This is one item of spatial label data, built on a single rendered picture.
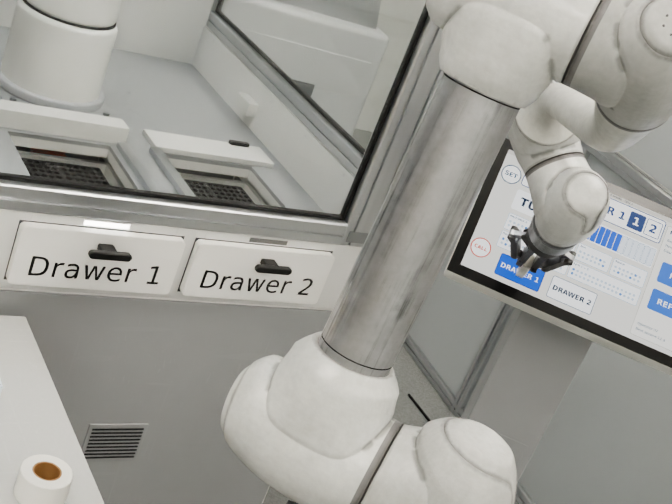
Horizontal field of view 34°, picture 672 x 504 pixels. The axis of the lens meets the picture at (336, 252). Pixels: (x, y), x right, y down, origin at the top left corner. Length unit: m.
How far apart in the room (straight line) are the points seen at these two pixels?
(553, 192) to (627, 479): 1.50
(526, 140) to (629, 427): 1.47
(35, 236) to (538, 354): 1.07
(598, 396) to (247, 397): 1.92
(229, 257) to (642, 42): 0.98
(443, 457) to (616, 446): 1.82
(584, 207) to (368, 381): 0.53
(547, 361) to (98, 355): 0.92
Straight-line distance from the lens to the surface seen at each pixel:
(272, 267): 1.97
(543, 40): 1.25
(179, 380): 2.12
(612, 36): 1.25
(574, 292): 2.18
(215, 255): 1.95
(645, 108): 1.29
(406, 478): 1.37
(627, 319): 2.20
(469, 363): 3.67
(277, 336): 2.15
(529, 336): 2.30
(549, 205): 1.76
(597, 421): 3.21
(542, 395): 2.35
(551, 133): 1.77
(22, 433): 1.64
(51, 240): 1.83
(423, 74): 1.99
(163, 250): 1.91
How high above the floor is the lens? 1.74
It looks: 23 degrees down
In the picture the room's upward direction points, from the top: 22 degrees clockwise
